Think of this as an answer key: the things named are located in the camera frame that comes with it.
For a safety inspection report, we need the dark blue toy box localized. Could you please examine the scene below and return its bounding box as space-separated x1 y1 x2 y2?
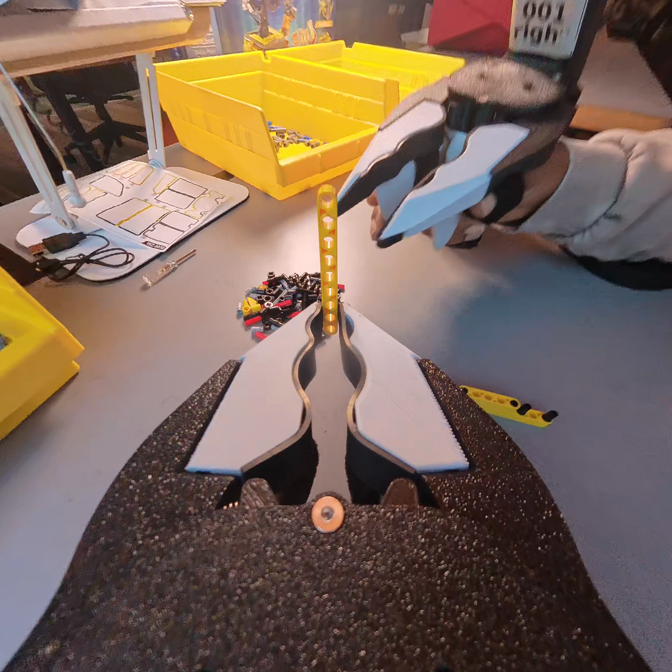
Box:
212 0 337 53

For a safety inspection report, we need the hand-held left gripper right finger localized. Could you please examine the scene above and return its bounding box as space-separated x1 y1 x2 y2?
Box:
340 303 470 509

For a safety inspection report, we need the dark brown pad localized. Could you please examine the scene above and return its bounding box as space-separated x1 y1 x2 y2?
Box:
0 243 43 288

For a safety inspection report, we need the open instruction booklet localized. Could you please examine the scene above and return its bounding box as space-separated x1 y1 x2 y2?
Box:
0 0 195 24

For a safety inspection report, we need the heap of assorted small parts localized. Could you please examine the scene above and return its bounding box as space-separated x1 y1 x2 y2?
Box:
268 126 329 153

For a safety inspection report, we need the small clear-handled screwdriver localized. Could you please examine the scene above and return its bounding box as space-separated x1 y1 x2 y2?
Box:
142 248 198 288

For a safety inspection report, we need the yellow plastic bin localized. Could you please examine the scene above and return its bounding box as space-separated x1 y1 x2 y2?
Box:
265 41 466 100
0 265 85 441

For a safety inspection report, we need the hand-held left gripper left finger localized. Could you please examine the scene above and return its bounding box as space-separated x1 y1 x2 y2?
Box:
185 303 322 506

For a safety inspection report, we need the red felt bag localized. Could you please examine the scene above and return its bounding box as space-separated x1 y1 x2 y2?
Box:
428 0 512 56

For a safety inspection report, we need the long yellow perforated beam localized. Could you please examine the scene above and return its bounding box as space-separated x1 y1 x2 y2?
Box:
316 185 342 335

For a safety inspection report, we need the pile of black red pins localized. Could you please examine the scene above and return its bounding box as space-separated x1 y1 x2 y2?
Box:
238 271 345 342

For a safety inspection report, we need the black office chair base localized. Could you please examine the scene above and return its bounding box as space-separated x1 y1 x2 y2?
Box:
31 63 150 174

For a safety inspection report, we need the grey desk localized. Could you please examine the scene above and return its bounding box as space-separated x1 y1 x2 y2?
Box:
0 142 672 657

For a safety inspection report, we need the black usb cable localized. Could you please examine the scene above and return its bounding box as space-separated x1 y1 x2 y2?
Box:
29 231 136 282

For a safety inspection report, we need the person's right forearm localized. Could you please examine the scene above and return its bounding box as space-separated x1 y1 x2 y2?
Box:
517 126 672 263

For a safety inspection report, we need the yellow bin with divider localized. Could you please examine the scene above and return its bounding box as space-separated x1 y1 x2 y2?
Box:
154 50 400 200

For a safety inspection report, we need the short yellow beam with pins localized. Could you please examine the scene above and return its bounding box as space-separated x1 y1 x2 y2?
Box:
459 385 559 428

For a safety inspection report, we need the person's right hand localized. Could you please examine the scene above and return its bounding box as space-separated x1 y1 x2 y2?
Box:
366 139 572 249

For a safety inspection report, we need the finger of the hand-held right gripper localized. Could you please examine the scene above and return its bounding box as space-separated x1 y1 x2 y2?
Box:
377 124 531 249
336 100 448 217

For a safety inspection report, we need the white sticker sheet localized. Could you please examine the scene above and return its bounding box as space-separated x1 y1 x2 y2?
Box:
31 160 232 253

